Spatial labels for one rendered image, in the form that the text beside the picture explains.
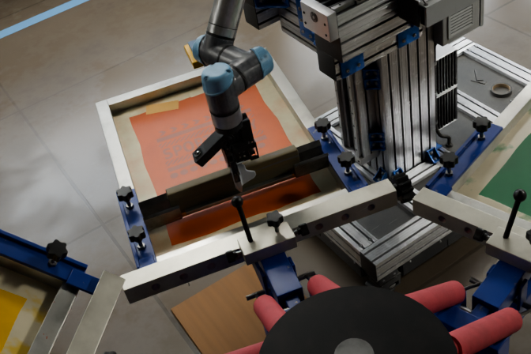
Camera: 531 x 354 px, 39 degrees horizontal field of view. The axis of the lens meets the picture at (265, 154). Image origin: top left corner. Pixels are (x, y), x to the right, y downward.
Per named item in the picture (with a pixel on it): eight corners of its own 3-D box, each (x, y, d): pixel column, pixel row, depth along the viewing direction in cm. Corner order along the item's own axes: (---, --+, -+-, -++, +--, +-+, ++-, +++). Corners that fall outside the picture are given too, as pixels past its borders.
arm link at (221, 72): (240, 65, 175) (213, 84, 171) (249, 103, 182) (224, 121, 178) (218, 55, 180) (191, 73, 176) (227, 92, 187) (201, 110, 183)
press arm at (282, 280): (255, 257, 179) (252, 243, 176) (279, 249, 180) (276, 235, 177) (280, 310, 166) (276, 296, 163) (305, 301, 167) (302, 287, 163)
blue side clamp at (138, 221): (122, 209, 207) (115, 191, 203) (140, 203, 208) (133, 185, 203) (144, 286, 185) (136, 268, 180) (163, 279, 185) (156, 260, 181)
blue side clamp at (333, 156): (309, 144, 215) (306, 125, 211) (325, 138, 216) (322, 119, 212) (352, 210, 193) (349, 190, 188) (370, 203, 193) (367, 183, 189)
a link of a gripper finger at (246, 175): (261, 190, 195) (253, 161, 190) (239, 198, 194) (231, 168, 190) (257, 185, 198) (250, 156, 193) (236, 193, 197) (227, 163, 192)
